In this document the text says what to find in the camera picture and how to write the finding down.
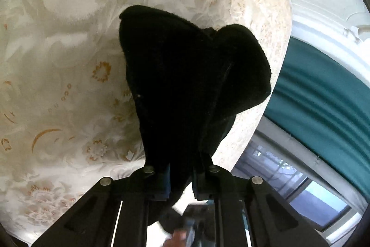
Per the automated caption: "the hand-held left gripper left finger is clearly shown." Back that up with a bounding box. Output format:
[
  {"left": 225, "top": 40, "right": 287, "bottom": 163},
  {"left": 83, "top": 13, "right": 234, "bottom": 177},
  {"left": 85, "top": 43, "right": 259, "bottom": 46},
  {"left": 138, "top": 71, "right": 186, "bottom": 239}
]
[{"left": 30, "top": 164, "right": 171, "bottom": 247}]

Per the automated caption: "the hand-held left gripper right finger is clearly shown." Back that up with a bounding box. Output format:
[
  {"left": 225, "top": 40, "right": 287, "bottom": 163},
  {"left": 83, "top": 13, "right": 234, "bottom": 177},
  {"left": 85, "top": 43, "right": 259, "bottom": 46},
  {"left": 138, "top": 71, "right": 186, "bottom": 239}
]
[{"left": 192, "top": 152, "right": 330, "bottom": 247}]

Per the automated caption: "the black fleece garment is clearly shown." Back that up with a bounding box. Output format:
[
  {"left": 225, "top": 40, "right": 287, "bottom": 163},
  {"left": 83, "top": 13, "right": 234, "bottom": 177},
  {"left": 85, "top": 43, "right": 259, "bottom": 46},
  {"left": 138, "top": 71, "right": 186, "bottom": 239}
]
[{"left": 119, "top": 5, "right": 272, "bottom": 227}]

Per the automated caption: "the person's right hand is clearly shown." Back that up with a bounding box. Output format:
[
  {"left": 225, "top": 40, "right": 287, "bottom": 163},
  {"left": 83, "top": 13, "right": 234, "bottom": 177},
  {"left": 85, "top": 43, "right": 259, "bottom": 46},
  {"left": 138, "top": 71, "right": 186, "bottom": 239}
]
[{"left": 165, "top": 230, "right": 188, "bottom": 247}]

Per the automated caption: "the glass window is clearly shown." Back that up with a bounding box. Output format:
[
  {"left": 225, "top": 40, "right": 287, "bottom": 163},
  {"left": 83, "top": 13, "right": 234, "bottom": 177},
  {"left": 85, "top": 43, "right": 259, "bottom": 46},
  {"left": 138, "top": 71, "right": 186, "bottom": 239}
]
[{"left": 231, "top": 131, "right": 362, "bottom": 236}]

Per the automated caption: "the teal curtain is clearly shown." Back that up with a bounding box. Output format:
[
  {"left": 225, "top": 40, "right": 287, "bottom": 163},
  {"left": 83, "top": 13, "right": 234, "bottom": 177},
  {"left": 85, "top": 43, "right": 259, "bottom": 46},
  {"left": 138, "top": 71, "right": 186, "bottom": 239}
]
[{"left": 264, "top": 36, "right": 370, "bottom": 201}]

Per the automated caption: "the beige floral bedspread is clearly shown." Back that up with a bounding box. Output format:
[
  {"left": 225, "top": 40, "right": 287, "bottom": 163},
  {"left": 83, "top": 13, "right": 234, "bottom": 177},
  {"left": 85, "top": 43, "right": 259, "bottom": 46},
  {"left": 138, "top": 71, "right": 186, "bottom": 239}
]
[{"left": 0, "top": 0, "right": 294, "bottom": 247}]

